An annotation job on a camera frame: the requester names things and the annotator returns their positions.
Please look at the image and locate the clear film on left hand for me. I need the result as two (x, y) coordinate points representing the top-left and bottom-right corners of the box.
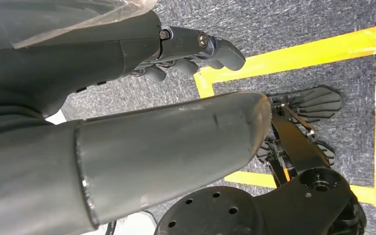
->
(0, 0), (158, 59)

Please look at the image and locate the black robot leg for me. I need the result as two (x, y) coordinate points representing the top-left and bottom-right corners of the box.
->
(154, 107), (368, 235)

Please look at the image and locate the black robot foot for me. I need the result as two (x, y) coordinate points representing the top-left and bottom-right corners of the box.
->
(256, 85), (343, 166)

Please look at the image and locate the yellow floor tape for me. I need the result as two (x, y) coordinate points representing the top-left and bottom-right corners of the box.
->
(193, 21), (376, 209)

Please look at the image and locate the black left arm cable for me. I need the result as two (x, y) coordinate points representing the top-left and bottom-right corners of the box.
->
(105, 220), (118, 235)

